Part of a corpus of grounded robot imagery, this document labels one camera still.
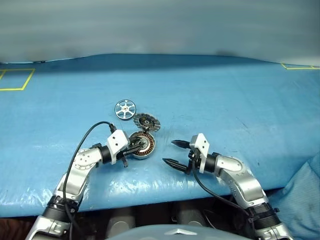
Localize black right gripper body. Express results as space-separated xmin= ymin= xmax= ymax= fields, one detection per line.
xmin=186 ymin=147 xmax=202 ymax=176

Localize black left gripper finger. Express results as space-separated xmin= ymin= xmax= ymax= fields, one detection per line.
xmin=125 ymin=147 xmax=147 ymax=157
xmin=128 ymin=139 xmax=148 ymax=149

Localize grey robot torso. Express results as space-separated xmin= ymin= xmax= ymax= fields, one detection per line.
xmin=104 ymin=223 xmax=218 ymax=240

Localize blue plastic table cover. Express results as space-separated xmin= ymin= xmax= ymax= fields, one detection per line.
xmin=0 ymin=53 xmax=320 ymax=217

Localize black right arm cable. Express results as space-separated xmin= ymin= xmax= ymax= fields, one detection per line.
xmin=191 ymin=149 xmax=258 ymax=240

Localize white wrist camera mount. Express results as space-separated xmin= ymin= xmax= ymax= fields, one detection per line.
xmin=189 ymin=133 xmax=210 ymax=173
xmin=106 ymin=129 xmax=130 ymax=165

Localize silver round motor lid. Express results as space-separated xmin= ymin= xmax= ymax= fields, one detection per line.
xmin=132 ymin=112 xmax=161 ymax=133

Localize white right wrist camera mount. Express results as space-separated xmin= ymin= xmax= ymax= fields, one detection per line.
xmin=189 ymin=133 xmax=210 ymax=173

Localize silver spoked rotor wheel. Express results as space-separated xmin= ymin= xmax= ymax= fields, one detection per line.
xmin=114 ymin=99 xmax=137 ymax=122

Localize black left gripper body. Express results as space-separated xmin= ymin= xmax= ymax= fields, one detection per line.
xmin=117 ymin=141 xmax=134 ymax=169

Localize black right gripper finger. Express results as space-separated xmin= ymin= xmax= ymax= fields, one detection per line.
xmin=170 ymin=139 xmax=191 ymax=150
xmin=162 ymin=157 xmax=189 ymax=175

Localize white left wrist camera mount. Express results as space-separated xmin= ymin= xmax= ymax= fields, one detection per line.
xmin=106 ymin=129 xmax=130 ymax=165

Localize crumpled blue cloth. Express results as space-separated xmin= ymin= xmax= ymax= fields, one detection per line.
xmin=271 ymin=152 xmax=320 ymax=240

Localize yellow tape corner marking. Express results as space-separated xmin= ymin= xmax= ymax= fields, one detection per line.
xmin=280 ymin=63 xmax=320 ymax=71

